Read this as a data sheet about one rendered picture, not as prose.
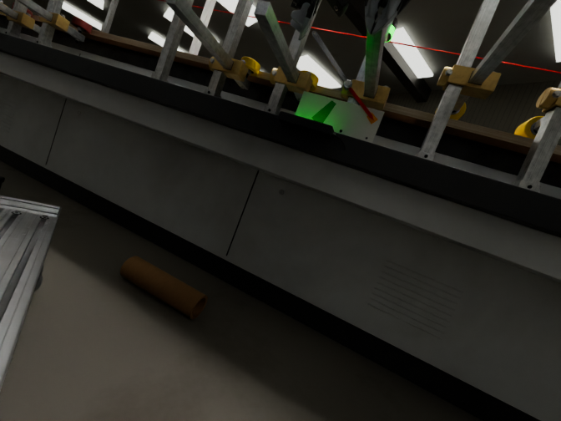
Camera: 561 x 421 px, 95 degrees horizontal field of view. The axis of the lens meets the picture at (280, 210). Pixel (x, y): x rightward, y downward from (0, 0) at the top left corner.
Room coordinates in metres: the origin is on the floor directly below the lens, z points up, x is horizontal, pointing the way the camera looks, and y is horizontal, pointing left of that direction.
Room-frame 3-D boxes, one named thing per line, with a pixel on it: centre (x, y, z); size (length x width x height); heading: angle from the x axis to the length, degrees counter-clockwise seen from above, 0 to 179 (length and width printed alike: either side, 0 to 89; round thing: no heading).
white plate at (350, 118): (0.82, -0.06, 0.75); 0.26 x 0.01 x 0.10; 74
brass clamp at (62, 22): (1.25, 1.33, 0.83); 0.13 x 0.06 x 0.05; 74
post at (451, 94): (0.76, -0.33, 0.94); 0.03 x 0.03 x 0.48; 74
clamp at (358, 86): (0.83, -0.11, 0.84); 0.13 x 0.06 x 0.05; 74
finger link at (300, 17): (0.79, 0.15, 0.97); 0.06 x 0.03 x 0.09; 94
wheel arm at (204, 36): (0.87, 0.38, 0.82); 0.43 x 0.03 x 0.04; 164
